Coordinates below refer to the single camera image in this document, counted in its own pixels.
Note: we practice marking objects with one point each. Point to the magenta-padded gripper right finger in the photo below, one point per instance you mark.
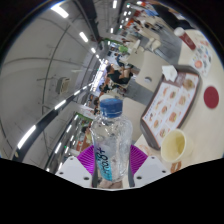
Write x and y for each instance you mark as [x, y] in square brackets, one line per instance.
[138, 160]

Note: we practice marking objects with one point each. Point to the ceiling air conditioner unit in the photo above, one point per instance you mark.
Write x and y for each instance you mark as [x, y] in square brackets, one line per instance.
[64, 85]

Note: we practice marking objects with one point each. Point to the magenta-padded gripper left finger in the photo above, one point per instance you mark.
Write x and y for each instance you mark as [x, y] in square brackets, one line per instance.
[86, 160]

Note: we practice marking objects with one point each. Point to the flat round red coaster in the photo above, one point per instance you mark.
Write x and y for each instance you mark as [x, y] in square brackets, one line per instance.
[211, 97]

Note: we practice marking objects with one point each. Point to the group of ceiling lights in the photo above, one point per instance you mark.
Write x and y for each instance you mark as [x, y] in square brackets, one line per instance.
[26, 136]

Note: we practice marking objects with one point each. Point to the colourful printed flyer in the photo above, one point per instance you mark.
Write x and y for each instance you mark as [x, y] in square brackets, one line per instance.
[201, 60]

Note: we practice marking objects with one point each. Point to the beige chair with round hole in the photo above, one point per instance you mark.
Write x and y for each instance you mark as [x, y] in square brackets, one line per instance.
[135, 115]
[155, 71]

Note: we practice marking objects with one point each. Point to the group of beige chairs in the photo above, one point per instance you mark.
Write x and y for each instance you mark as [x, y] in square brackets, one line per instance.
[136, 56]

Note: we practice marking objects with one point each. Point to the crumpled white napkin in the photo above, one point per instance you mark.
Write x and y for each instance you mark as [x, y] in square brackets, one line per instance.
[169, 72]

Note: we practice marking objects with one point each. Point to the clear blue-capped water bottle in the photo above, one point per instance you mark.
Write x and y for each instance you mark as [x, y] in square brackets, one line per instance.
[111, 140]

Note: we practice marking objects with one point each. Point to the printed paper tray liner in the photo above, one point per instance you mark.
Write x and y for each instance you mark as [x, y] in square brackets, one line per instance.
[170, 103]

